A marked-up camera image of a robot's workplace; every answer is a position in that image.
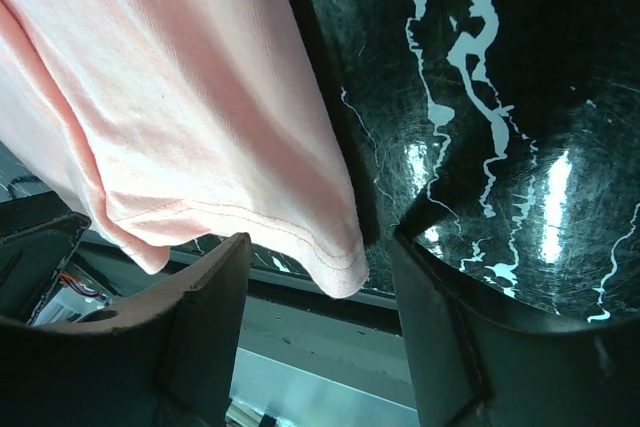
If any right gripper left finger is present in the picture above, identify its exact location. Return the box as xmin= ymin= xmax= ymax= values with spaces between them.
xmin=1 ymin=233 xmax=251 ymax=426

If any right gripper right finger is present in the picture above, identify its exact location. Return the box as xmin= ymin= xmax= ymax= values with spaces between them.
xmin=392 ymin=234 xmax=639 ymax=426

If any salmon pink t-shirt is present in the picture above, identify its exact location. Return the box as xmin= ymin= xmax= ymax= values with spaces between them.
xmin=1 ymin=0 xmax=368 ymax=298

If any black marble pattern mat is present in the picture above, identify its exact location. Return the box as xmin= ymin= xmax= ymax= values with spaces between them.
xmin=288 ymin=0 xmax=639 ymax=324

